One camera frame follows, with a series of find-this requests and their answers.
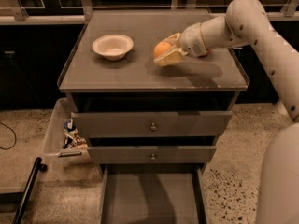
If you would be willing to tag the red apple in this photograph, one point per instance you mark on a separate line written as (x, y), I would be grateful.
(206, 54)

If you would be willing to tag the grey middle drawer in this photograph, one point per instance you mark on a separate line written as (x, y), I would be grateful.
(151, 154)

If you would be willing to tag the grey top drawer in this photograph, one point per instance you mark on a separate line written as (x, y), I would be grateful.
(151, 124)

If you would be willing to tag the snack packets in bin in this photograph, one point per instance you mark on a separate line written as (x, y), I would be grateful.
(72, 139)

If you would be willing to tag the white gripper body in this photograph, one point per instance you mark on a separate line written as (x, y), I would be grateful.
(191, 40)

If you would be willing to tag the metal railing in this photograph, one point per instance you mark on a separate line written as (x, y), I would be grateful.
(93, 3)

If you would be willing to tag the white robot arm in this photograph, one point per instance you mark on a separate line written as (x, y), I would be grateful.
(245, 23)

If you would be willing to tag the orange fruit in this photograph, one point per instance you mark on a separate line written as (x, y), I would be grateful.
(161, 48)

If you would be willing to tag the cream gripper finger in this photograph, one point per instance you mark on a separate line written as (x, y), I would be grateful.
(173, 39)
(172, 56)

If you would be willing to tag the grey bottom drawer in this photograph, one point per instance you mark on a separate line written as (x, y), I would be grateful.
(152, 194)

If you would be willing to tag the grey drawer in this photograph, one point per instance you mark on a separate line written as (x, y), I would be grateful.
(152, 194)
(151, 154)
(151, 124)

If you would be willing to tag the black metal bar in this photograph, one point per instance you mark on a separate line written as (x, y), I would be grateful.
(21, 199)

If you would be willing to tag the white bowl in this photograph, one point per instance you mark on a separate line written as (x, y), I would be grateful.
(112, 47)

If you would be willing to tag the grey drawer cabinet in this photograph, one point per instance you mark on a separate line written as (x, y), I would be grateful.
(136, 84)

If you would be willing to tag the clear plastic bin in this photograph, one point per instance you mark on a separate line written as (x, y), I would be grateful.
(54, 138)

